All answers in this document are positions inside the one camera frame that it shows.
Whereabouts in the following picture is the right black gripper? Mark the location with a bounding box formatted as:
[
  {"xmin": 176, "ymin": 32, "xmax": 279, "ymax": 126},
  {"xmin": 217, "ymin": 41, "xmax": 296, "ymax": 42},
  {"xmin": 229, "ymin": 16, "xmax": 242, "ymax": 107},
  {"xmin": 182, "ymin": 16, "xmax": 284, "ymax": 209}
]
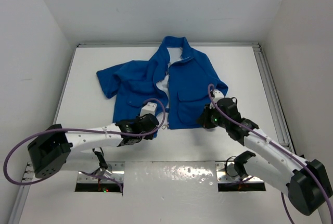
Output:
[{"xmin": 195, "ymin": 103, "xmax": 228, "ymax": 129}]

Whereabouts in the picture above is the blue zip jacket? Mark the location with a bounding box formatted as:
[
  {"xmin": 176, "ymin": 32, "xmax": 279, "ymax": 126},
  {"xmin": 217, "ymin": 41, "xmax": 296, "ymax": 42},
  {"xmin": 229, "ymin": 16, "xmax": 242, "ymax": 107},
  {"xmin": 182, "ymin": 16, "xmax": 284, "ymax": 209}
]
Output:
[{"xmin": 96, "ymin": 36, "xmax": 228, "ymax": 130}]

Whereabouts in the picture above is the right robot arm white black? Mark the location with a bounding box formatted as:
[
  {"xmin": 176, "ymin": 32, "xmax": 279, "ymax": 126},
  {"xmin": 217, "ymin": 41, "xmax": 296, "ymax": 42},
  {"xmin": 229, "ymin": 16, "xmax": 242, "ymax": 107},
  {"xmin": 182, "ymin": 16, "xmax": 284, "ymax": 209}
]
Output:
[{"xmin": 197, "ymin": 96, "xmax": 332, "ymax": 216}]

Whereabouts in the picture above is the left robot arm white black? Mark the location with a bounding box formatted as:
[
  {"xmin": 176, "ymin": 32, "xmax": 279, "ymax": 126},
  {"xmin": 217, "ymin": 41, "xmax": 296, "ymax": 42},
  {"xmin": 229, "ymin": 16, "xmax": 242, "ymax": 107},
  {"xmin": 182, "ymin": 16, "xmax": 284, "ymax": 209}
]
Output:
[{"xmin": 28, "ymin": 114, "xmax": 159, "ymax": 179}]

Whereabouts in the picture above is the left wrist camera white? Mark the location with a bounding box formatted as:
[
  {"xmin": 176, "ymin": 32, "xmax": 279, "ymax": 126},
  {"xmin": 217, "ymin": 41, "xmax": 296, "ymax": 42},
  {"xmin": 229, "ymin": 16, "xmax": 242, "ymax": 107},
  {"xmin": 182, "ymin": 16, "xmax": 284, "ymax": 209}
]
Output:
[{"xmin": 139, "ymin": 102, "xmax": 157, "ymax": 117}]

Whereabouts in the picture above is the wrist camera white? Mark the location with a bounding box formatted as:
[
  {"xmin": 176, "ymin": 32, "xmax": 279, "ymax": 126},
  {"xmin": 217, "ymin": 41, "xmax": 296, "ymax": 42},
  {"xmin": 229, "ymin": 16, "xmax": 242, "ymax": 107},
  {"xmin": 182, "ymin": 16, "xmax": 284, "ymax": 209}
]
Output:
[
  {"xmin": 139, "ymin": 102, "xmax": 157, "ymax": 117},
  {"xmin": 212, "ymin": 90, "xmax": 224, "ymax": 101}
]

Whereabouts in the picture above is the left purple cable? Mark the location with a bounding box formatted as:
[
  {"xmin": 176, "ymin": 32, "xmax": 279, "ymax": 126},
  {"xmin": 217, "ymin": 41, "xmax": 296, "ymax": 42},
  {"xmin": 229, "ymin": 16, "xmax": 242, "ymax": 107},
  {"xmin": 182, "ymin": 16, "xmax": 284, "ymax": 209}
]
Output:
[{"xmin": 3, "ymin": 97, "xmax": 167, "ymax": 196}]

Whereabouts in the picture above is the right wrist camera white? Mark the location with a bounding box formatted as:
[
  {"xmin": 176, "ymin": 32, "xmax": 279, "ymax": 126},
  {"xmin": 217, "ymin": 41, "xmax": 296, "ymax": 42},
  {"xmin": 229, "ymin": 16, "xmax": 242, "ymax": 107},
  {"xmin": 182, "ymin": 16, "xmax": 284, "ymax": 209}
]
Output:
[{"xmin": 212, "ymin": 90, "xmax": 224, "ymax": 101}]

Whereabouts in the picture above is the metal base plate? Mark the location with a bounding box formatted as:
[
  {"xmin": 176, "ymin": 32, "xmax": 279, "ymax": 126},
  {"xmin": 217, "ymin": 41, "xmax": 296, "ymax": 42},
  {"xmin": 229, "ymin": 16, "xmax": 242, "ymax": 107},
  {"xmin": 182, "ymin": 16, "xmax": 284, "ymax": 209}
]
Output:
[{"xmin": 24, "ymin": 160, "xmax": 265, "ymax": 183}]

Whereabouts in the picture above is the aluminium frame rail right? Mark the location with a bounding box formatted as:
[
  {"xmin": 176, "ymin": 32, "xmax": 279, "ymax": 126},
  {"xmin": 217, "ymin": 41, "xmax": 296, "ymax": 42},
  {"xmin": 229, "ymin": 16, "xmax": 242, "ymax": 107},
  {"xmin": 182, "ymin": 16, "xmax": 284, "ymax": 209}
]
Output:
[{"xmin": 253, "ymin": 44, "xmax": 295, "ymax": 153}]

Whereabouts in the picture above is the aluminium frame rail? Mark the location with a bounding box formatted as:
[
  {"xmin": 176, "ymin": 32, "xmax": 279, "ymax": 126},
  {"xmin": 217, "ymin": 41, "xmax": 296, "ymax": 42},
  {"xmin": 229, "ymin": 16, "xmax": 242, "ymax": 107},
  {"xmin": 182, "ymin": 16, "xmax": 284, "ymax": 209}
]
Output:
[
  {"xmin": 76, "ymin": 42, "xmax": 261, "ymax": 49},
  {"xmin": 253, "ymin": 44, "xmax": 295, "ymax": 153}
]

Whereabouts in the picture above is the aluminium frame rail back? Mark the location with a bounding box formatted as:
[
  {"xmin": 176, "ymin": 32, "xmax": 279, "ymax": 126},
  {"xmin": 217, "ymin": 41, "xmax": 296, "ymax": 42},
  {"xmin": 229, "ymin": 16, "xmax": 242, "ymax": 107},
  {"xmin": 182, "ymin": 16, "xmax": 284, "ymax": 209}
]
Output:
[{"xmin": 76, "ymin": 42, "xmax": 261, "ymax": 49}]

